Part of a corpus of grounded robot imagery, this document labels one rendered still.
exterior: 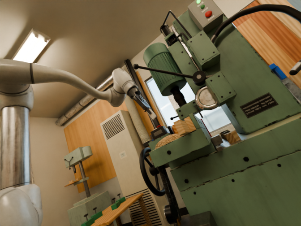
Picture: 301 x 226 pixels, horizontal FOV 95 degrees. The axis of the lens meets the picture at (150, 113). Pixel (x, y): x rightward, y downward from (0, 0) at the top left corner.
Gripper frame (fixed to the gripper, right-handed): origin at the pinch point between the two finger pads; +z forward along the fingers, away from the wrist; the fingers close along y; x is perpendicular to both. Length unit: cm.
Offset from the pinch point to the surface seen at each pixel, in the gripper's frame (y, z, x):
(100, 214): 60, 20, 142
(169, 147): -26.7, 23.8, -4.1
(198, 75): -8.7, 6.4, -31.6
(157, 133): -3.8, 12.0, 3.3
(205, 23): -9, -10, -51
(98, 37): 61, -165, 4
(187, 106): 4.2, 10.3, -18.0
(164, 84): -0.5, -7.4, -17.3
